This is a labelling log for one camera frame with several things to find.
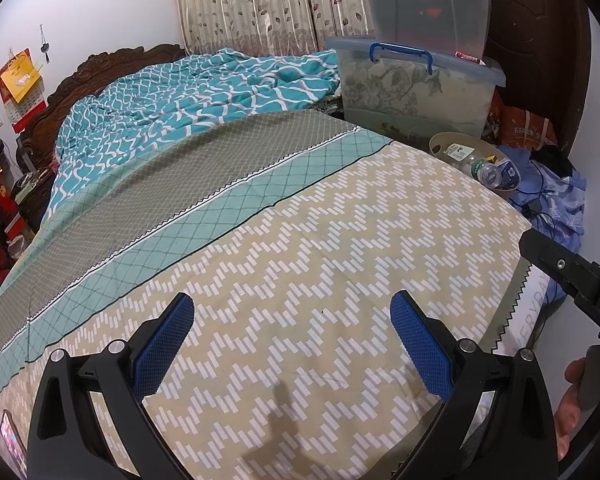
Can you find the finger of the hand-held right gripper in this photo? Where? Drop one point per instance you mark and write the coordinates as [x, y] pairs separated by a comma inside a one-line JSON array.
[[550, 260]]

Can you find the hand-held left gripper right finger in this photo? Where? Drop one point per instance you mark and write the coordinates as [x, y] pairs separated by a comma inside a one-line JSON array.
[[422, 350]]

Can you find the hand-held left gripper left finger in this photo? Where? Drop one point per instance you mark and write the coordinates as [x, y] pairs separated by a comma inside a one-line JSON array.
[[162, 350]]

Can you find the beige trash bin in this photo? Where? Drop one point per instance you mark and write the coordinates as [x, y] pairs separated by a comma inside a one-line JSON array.
[[439, 144]]

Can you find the person's right hand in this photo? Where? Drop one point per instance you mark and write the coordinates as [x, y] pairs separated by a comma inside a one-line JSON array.
[[567, 422]]

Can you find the white mattress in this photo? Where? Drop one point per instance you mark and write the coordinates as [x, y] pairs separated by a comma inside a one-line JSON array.
[[525, 320]]

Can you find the light blue cloth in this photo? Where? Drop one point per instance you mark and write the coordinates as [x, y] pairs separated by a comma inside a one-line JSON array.
[[565, 195]]

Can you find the red orange printed bag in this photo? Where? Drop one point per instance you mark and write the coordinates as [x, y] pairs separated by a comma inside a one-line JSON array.
[[525, 125]]

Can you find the smartphone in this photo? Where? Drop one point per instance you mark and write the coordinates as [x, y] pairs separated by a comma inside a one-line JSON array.
[[11, 440]]

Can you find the dark wooden nightstand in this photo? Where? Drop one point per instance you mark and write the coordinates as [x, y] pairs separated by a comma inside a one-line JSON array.
[[35, 200]]

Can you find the small red packet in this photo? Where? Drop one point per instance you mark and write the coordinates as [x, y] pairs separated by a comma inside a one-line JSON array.
[[467, 56]]

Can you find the dark wooden door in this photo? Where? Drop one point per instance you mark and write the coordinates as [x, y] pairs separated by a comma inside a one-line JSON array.
[[540, 35]]

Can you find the teal patterned blanket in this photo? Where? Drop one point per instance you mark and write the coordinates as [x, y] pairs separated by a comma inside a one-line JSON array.
[[180, 90]]

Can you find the large teal-lidded storage bin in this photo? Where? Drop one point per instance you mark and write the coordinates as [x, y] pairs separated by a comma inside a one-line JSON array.
[[420, 0]]

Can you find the hanging keys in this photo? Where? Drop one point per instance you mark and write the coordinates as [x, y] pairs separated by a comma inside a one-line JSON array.
[[44, 50]]

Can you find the beige leaf print curtain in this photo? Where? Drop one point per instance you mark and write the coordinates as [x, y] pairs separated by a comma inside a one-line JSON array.
[[260, 5]]

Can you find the red and yellow wall calendar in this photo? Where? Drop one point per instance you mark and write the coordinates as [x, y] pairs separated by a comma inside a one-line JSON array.
[[22, 72]]

